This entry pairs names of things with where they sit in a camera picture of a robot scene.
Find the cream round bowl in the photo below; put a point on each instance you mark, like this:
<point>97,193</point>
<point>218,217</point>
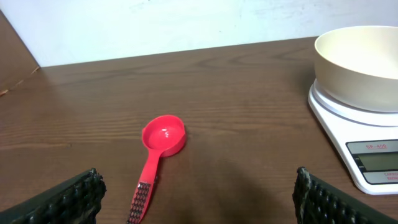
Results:
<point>358,66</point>

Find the white digital kitchen scale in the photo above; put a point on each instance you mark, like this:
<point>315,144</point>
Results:
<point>365,140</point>

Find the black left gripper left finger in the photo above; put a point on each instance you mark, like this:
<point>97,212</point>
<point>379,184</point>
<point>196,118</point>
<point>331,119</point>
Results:
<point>76,200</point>

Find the red plastic measuring scoop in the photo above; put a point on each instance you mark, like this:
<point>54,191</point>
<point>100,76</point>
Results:
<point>164,136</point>

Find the wooden side panel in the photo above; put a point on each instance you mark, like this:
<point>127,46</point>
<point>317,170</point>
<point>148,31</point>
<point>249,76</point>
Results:
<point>17,63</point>

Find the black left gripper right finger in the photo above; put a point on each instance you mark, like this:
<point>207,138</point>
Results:
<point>317,202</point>

